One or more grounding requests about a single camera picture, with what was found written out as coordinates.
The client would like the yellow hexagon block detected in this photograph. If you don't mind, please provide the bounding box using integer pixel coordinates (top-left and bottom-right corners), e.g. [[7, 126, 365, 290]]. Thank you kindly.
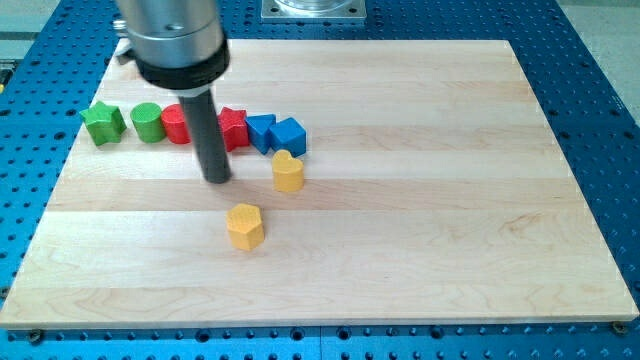
[[226, 203, 265, 251]]

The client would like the red star block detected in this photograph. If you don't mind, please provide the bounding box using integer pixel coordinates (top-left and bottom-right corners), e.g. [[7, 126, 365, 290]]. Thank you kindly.
[[218, 107, 250, 152]]

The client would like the red cylinder block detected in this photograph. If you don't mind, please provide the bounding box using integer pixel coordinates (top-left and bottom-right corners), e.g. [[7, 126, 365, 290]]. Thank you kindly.
[[161, 104, 191, 144]]

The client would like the light wooden board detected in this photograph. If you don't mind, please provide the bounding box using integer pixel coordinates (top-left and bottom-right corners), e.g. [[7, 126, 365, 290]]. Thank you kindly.
[[1, 40, 638, 329]]

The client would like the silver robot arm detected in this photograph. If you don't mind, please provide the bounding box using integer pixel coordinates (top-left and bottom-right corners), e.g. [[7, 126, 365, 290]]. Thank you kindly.
[[116, 0, 231, 184]]

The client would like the blue cube block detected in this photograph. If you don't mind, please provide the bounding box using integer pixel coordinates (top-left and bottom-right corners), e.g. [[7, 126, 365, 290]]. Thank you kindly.
[[269, 117, 307, 157]]

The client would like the blue triangle block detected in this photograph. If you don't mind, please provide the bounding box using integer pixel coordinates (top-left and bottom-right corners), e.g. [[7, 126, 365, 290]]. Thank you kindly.
[[246, 114, 276, 154]]

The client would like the green star block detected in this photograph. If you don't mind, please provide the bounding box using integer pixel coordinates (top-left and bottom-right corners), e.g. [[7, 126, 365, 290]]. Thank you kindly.
[[80, 101, 127, 146]]

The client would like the green cylinder block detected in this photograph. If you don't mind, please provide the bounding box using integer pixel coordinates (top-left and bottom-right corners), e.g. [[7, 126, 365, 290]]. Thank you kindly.
[[130, 102, 166, 143]]

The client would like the yellow heart block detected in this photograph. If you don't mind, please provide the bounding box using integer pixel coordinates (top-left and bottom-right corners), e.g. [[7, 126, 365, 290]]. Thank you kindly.
[[272, 149, 304, 192]]

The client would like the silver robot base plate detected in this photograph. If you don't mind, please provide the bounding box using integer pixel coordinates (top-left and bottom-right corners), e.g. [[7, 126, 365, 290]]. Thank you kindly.
[[260, 0, 367, 23]]

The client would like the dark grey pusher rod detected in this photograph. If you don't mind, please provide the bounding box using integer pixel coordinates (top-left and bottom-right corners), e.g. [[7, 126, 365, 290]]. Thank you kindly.
[[179, 89, 231, 184]]

